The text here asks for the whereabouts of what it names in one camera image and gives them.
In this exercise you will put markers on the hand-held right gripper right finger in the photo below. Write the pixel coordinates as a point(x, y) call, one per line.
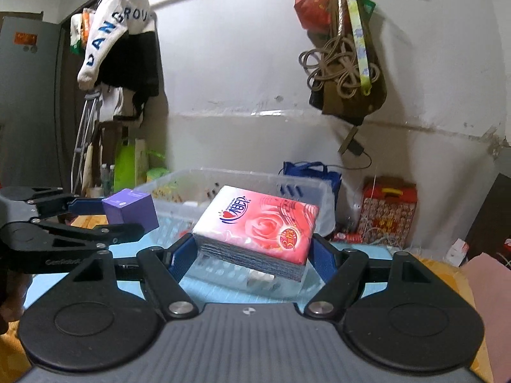
point(324, 256)

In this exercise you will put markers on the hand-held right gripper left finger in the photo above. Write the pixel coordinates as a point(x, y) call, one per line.
point(184, 254)

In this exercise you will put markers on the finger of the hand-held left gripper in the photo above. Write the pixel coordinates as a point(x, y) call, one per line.
point(99, 234)
point(86, 207)

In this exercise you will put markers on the purple small box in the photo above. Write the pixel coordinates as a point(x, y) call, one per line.
point(129, 210)

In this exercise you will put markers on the clear plastic basket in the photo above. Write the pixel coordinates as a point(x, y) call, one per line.
point(179, 215)

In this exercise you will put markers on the pink tissue packet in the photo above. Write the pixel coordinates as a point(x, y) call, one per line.
point(259, 227)

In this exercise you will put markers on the person's left hand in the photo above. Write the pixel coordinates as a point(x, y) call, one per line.
point(11, 301)

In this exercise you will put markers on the clear water bottle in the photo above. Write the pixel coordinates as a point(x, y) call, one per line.
point(111, 177)
point(104, 177)

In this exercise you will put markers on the green paper bag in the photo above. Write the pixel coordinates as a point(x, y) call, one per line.
point(125, 167)

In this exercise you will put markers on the metal crutch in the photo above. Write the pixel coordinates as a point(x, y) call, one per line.
point(82, 139)

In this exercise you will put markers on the blue shopping bag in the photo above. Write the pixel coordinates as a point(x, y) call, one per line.
point(315, 183)

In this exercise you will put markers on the red patterned gift box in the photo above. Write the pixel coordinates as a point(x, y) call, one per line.
point(389, 211)

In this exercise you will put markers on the grey metal door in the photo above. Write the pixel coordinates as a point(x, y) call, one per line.
point(28, 107)

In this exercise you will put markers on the black power adapter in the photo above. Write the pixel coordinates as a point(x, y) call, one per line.
point(351, 143)

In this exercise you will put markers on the orange floral blanket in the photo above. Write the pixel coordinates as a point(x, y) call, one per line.
point(451, 269)

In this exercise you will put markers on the white small carton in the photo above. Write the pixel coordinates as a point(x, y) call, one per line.
point(457, 252)

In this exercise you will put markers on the brown hanging bag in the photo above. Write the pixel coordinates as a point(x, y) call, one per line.
point(359, 107)

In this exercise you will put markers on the white and black hanging jacket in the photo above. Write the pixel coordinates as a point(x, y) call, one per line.
point(119, 48)

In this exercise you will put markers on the dark wooden headboard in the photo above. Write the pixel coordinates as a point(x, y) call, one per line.
point(489, 215)

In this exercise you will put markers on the pink cloth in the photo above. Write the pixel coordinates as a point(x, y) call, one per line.
point(491, 307)

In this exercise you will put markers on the orange snack packet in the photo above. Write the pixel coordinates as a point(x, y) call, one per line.
point(82, 30)

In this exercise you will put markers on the green hanging bag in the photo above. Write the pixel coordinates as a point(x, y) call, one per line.
point(368, 8)

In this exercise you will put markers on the red hanging bag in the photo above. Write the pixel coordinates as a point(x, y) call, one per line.
point(313, 4)

